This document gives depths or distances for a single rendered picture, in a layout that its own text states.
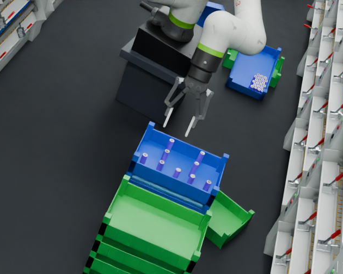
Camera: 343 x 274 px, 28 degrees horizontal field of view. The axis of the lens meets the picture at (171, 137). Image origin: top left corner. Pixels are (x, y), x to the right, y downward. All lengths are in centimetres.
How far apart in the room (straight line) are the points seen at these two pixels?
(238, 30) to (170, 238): 70
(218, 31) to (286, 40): 194
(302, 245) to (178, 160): 51
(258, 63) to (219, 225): 116
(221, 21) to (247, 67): 138
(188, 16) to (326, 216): 108
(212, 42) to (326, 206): 63
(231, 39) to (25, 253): 98
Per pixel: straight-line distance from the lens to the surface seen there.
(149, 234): 210
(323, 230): 211
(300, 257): 227
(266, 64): 360
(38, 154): 270
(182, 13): 282
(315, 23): 412
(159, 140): 240
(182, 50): 283
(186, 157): 241
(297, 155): 299
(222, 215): 274
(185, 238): 214
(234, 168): 298
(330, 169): 235
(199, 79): 222
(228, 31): 219
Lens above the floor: 183
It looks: 38 degrees down
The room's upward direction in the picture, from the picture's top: 23 degrees clockwise
